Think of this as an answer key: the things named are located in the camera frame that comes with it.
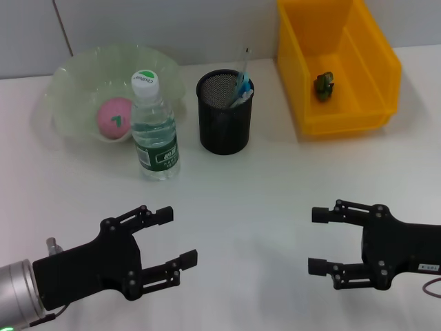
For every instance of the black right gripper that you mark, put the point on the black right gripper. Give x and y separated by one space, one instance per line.
406 248

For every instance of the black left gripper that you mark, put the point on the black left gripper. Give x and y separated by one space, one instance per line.
93 269

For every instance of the clear bottle with green label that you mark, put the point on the clear bottle with green label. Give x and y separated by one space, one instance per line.
155 138

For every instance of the pink toy peach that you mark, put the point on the pink toy peach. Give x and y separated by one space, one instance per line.
110 119

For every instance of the small green toy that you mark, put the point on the small green toy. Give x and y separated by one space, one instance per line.
324 86

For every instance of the grey white ballpoint pen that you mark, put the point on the grey white ballpoint pen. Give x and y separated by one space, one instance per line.
246 94

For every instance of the blue scissors with sheath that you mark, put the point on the blue scissors with sheath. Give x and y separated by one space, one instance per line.
245 82

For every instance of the transparent plastic ruler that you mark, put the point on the transparent plastic ruler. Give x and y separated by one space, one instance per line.
245 60

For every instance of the black mesh pen cup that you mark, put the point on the black mesh pen cup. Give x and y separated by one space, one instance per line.
224 131

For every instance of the translucent green fruit bowl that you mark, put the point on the translucent green fruit bowl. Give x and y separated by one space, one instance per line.
86 76

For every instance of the yellow plastic storage bin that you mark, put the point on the yellow plastic storage bin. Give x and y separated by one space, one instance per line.
293 69

